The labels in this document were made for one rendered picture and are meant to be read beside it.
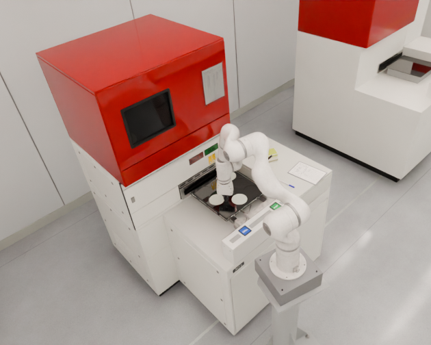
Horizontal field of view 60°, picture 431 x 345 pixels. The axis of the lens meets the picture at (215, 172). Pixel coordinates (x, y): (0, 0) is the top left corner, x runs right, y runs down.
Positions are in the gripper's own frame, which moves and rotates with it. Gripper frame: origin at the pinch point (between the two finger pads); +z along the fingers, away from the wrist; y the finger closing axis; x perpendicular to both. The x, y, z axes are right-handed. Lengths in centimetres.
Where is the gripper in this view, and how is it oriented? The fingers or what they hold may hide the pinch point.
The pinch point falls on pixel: (226, 198)
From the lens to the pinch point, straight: 240.4
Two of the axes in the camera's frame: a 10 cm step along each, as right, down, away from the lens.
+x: 2.2, -6.4, 7.3
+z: 0.9, 7.6, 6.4
